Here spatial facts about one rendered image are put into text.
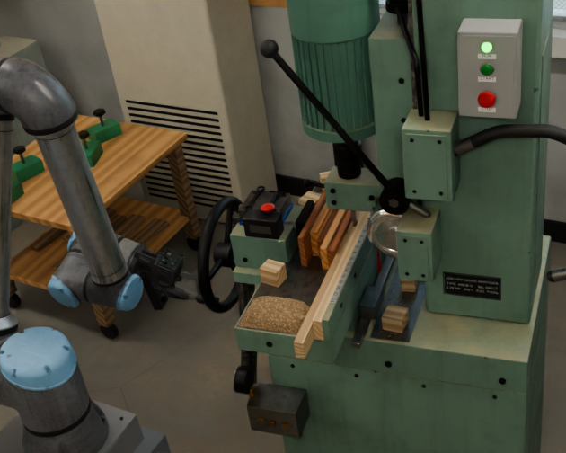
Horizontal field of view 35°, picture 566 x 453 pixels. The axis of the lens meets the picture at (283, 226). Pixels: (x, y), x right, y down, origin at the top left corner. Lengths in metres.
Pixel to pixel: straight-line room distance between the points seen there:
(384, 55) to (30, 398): 0.99
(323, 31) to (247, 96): 1.89
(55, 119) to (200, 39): 1.55
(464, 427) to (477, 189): 0.56
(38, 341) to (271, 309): 0.50
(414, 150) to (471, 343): 0.47
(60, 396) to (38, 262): 1.63
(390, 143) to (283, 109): 1.93
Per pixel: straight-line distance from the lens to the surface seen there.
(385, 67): 1.72
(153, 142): 3.38
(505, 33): 1.54
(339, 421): 2.14
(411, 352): 1.92
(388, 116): 1.77
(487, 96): 1.58
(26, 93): 1.87
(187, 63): 3.45
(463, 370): 1.92
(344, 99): 1.76
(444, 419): 2.04
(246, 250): 2.02
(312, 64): 1.75
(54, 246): 3.59
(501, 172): 1.74
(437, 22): 1.62
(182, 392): 3.06
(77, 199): 2.00
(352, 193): 1.93
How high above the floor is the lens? 2.09
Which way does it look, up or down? 34 degrees down
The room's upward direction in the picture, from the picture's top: 9 degrees counter-clockwise
